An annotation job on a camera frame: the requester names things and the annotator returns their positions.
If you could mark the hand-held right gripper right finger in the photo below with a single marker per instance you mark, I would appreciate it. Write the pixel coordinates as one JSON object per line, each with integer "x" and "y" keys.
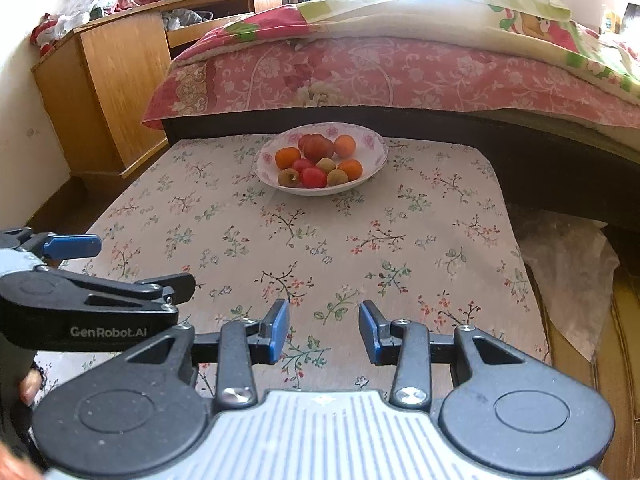
{"x": 368, "y": 332}

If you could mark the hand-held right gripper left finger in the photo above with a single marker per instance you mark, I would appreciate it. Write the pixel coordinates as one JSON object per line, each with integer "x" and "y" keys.
{"x": 280, "y": 332}

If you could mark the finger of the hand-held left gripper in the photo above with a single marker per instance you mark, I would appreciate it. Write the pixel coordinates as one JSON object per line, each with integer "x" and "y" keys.
{"x": 72, "y": 246}
{"x": 170, "y": 287}

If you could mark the yellow-green round fruit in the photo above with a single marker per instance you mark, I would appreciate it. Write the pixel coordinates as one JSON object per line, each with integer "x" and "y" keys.
{"x": 326, "y": 164}
{"x": 337, "y": 178}
{"x": 288, "y": 178}

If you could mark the small red tomato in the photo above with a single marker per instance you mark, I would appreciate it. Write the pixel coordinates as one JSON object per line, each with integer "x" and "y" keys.
{"x": 301, "y": 165}
{"x": 314, "y": 178}

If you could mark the orange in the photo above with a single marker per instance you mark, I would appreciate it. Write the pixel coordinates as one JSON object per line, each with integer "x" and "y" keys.
{"x": 288, "y": 158}
{"x": 350, "y": 169}
{"x": 345, "y": 146}

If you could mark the white floral plate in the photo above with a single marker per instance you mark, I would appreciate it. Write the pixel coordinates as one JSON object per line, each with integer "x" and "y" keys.
{"x": 372, "y": 147}

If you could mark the person's left hand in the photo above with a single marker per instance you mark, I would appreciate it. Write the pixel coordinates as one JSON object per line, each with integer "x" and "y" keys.
{"x": 31, "y": 385}

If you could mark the floral tablecloth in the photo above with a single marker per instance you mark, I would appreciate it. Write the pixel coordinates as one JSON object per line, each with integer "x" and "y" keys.
{"x": 325, "y": 250}

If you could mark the wooden nightstand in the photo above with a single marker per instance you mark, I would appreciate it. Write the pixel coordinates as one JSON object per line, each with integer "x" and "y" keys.
{"x": 120, "y": 85}

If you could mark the clear plastic sheet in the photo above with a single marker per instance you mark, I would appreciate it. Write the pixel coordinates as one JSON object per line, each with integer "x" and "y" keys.
{"x": 565, "y": 265}

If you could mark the white plastic bag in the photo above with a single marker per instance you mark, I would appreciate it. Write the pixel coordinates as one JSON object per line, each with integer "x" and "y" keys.
{"x": 87, "y": 5}

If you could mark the grey cloth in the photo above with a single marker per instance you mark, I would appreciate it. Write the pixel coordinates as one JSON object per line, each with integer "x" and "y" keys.
{"x": 182, "y": 17}

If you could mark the pink floral blanket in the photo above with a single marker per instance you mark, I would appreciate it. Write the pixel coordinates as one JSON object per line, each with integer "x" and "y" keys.
{"x": 400, "y": 75}

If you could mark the yellow-green cartoon quilt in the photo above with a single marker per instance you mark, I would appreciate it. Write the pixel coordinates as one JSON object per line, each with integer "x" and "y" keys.
{"x": 450, "y": 15}

